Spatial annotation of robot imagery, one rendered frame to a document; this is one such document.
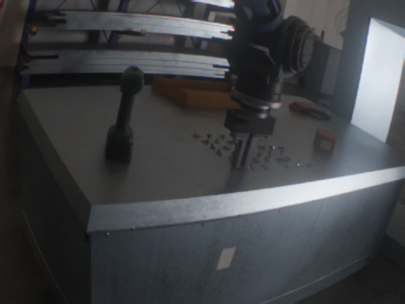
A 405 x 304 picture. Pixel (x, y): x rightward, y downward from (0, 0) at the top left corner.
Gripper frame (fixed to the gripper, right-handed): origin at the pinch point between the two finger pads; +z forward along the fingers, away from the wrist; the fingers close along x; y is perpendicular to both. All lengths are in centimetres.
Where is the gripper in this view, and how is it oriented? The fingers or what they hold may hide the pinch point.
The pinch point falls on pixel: (241, 159)
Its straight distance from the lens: 126.7
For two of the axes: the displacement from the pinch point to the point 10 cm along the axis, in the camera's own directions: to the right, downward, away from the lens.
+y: 4.7, 4.1, -7.8
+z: -2.2, 9.1, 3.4
